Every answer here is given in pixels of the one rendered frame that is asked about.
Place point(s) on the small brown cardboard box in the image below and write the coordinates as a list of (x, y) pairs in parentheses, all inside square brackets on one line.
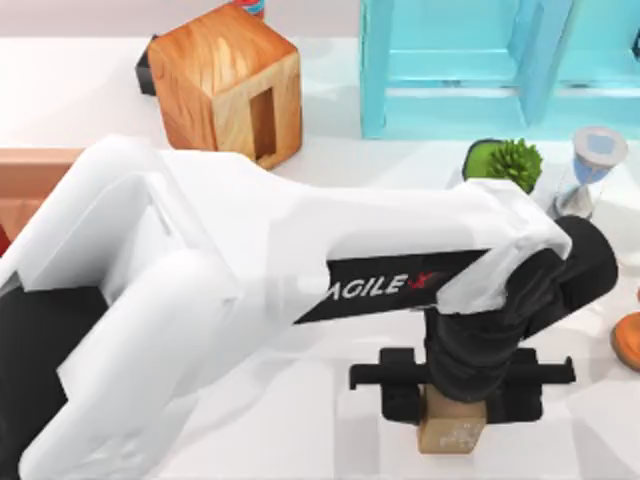
[(452, 422)]

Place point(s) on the salmon-coloured shallow box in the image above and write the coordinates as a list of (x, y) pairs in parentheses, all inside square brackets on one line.
[(30, 185)]

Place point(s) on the black box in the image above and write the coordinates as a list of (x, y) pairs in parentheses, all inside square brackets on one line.
[(145, 75)]

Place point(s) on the red and blue can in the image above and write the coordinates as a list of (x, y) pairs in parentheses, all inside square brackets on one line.
[(250, 6)]

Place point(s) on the wooden block with slot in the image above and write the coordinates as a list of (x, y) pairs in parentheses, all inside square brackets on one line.
[(210, 85)]

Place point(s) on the round brown bread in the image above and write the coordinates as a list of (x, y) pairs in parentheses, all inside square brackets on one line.
[(629, 342)]

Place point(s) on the hourglass with blue sand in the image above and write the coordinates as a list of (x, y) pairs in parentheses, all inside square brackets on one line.
[(590, 165)]

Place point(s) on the green potted plant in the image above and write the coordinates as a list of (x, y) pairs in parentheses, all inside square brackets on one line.
[(510, 160)]

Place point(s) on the light blue rack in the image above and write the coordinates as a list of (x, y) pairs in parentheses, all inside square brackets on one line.
[(450, 30)]

